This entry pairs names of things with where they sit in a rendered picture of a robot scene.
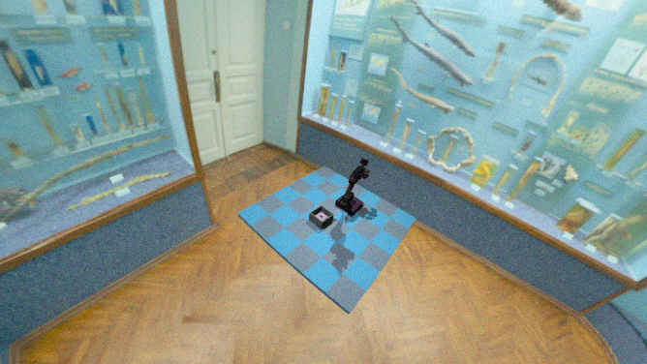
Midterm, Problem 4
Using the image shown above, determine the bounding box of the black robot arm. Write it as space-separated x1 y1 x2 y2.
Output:
339 169 370 208

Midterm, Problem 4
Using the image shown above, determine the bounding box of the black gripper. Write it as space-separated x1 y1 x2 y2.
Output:
354 158 368 179

